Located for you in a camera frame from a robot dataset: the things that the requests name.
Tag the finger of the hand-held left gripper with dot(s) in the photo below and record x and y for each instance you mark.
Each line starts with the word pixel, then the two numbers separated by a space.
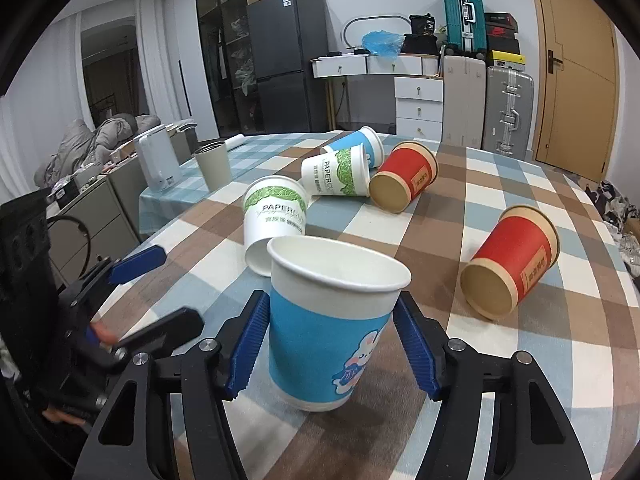
pixel 165 330
pixel 137 262

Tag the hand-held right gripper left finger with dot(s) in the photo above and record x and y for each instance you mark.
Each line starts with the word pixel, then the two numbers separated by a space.
pixel 247 350

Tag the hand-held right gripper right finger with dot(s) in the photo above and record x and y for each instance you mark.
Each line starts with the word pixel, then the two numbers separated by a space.
pixel 417 350

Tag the blue cartoon paper cup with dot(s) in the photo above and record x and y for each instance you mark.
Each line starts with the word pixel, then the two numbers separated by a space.
pixel 362 142
pixel 325 340

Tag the red paper cup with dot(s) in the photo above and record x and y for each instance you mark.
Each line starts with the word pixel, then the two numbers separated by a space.
pixel 515 260
pixel 407 172

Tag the white green paper cup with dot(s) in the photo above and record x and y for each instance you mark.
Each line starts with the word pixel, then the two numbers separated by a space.
pixel 335 172
pixel 275 210

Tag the person's left hand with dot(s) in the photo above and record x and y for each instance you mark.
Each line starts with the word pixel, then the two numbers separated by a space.
pixel 104 334

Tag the grey low cabinet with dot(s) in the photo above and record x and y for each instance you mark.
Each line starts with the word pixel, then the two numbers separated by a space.
pixel 105 210

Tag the checked tablecloth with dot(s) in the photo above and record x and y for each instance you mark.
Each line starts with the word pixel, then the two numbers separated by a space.
pixel 505 365

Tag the white appliance box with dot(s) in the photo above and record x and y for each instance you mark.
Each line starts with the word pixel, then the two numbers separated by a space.
pixel 157 160

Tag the beige tumbler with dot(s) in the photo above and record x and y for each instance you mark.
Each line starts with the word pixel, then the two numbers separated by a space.
pixel 213 167

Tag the grey jacket pile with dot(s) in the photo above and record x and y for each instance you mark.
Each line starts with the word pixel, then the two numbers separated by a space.
pixel 95 142

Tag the white paper roll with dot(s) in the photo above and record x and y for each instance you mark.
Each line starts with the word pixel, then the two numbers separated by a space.
pixel 235 141

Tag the dark glass cabinet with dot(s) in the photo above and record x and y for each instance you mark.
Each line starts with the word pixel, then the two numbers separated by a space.
pixel 225 50

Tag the pile of shoes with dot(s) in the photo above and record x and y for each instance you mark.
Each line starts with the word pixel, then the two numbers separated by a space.
pixel 617 215

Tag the dark grey refrigerator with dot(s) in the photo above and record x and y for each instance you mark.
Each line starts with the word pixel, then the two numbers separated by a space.
pixel 285 60

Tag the beige suitcase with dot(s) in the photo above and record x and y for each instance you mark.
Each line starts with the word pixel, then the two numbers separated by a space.
pixel 462 102

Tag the white drawer dresser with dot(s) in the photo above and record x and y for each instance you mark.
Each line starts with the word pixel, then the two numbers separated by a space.
pixel 417 95

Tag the silver suitcase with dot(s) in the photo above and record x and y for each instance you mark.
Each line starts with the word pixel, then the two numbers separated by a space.
pixel 507 110

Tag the yellow black shoe box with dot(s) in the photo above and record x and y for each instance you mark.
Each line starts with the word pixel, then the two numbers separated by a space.
pixel 506 61

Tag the black bag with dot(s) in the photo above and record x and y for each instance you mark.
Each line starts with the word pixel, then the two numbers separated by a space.
pixel 420 44

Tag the blue plastic bag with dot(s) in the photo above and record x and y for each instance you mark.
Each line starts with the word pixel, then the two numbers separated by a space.
pixel 382 42

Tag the wooden door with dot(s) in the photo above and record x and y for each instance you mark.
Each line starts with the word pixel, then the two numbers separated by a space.
pixel 575 70

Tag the oval framed mirror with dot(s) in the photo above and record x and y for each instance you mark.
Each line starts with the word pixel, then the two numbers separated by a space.
pixel 352 22

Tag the red black shoe box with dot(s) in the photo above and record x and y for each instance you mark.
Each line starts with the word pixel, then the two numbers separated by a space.
pixel 502 33

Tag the teal suitcase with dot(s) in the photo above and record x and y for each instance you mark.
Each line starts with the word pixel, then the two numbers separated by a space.
pixel 462 15

